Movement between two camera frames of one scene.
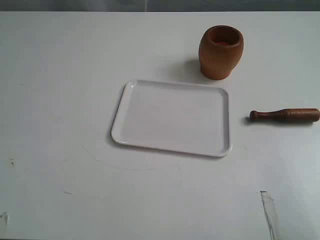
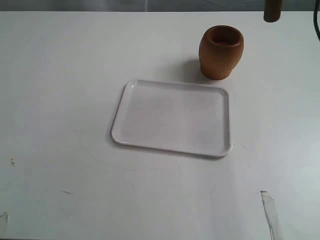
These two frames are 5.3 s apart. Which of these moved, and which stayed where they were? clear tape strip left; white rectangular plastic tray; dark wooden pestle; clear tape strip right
Moved: dark wooden pestle
Stayed: clear tape strip right; clear tape strip left; white rectangular plastic tray
